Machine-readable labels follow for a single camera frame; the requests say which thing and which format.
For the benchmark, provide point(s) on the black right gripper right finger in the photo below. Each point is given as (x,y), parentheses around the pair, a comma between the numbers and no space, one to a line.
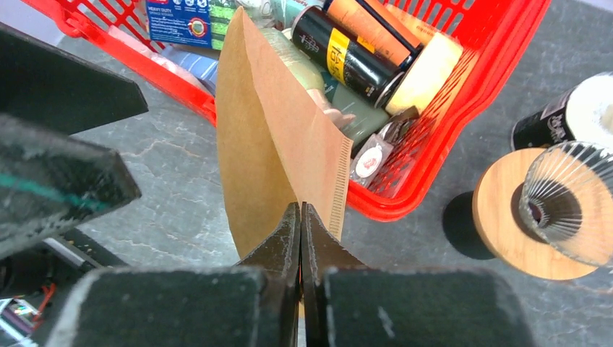
(347,303)

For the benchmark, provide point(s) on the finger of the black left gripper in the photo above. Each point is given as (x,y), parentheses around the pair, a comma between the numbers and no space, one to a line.
(51,182)
(48,86)

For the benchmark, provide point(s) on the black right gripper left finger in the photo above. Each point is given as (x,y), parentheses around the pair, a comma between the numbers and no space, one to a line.
(252,303)

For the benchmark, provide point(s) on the brown paper coffee filter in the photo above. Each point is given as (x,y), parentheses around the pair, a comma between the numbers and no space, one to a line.
(275,145)

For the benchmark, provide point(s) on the clear glass dripper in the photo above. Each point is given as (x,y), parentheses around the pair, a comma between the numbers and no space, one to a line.
(566,201)

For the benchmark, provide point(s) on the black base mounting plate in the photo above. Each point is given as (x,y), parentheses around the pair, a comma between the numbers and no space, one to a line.
(36,283)

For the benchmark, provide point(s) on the small clear sachet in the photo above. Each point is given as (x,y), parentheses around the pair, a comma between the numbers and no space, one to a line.
(369,160)

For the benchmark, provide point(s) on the blue green small box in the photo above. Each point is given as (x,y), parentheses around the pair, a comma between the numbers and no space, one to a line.
(198,23)

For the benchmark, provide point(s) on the pale green lotion bottle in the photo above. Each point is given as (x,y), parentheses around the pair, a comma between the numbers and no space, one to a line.
(307,74)

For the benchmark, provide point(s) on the black yellow can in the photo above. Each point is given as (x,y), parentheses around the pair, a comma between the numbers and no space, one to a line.
(350,62)

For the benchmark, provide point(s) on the orange navy can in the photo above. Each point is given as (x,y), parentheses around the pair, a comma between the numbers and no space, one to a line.
(376,25)

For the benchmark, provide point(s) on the black wrapped tissue roll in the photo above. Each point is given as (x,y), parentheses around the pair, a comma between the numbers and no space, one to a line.
(582,113)

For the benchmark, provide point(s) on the red plastic shopping basket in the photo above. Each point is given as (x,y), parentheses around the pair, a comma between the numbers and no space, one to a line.
(494,35)

